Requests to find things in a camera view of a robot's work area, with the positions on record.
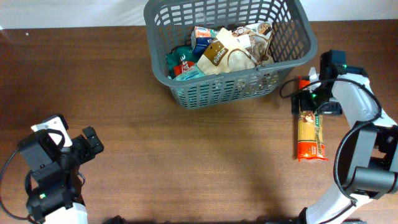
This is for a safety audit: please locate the green Nescafe coffee bag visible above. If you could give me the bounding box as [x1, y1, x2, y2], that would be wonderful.
[165, 46, 200, 79]

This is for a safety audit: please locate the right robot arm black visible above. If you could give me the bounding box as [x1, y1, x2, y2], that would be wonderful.
[288, 50, 397, 223]

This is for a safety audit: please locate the orange San Remo spaghetti pack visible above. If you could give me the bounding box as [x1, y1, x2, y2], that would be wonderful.
[297, 79, 328, 162]

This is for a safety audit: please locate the mint toilet wipes pack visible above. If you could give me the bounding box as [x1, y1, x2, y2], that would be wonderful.
[174, 64, 206, 81]

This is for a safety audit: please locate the grey plastic lattice basket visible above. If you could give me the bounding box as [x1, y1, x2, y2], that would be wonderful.
[143, 0, 318, 109]

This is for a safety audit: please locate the blue Kleenex tissue multipack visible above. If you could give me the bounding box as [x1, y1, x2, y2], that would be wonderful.
[191, 26, 219, 55]

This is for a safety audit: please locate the beige snack pouch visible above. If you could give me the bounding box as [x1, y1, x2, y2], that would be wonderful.
[232, 22, 274, 66]
[197, 28, 257, 75]

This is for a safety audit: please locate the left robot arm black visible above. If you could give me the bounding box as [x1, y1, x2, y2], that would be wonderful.
[17, 114, 104, 224]

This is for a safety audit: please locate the dark device bottom left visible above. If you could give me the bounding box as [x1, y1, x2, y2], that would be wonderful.
[103, 215, 128, 224]

